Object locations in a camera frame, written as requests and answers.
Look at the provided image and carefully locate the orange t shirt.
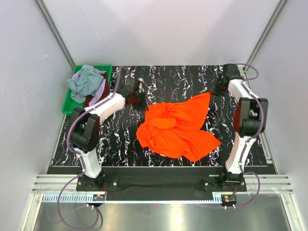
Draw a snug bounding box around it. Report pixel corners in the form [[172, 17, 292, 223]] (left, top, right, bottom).
[[136, 93, 221, 162]]

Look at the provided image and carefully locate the green plastic tray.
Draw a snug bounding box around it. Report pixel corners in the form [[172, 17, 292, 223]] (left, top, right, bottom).
[[62, 64, 113, 116]]

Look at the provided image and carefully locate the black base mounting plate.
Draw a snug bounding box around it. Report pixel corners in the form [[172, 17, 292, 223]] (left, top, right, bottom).
[[77, 167, 246, 202]]

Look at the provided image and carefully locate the right aluminium corner post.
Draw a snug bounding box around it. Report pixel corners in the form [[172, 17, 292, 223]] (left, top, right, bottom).
[[246, 0, 288, 65]]

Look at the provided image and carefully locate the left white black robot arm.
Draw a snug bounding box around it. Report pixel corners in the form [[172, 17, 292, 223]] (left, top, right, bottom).
[[66, 77, 148, 191]]

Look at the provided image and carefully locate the left aluminium corner post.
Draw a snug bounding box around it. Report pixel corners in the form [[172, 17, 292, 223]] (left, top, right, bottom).
[[34, 0, 76, 70]]

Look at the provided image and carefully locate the aluminium corner post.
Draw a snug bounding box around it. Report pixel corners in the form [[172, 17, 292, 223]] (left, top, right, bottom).
[[246, 0, 288, 65], [34, 0, 76, 70]]

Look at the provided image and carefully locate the dark red t shirt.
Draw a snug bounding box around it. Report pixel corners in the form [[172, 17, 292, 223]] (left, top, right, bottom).
[[83, 73, 110, 108]]

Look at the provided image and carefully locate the lilac t shirt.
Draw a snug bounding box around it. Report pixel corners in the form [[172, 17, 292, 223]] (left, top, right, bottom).
[[72, 68, 108, 109]]

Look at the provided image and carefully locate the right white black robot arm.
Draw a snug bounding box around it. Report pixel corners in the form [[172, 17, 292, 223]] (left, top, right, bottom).
[[211, 76, 269, 191]]

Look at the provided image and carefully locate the grey-blue t shirt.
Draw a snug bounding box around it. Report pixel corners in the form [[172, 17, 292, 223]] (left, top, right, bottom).
[[66, 64, 104, 104]]

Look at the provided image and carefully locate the white slotted cable duct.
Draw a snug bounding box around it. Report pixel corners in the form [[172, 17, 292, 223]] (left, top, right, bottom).
[[42, 193, 222, 204]]

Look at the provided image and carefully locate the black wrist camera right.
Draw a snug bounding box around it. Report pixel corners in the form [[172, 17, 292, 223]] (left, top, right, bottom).
[[223, 64, 242, 80]]

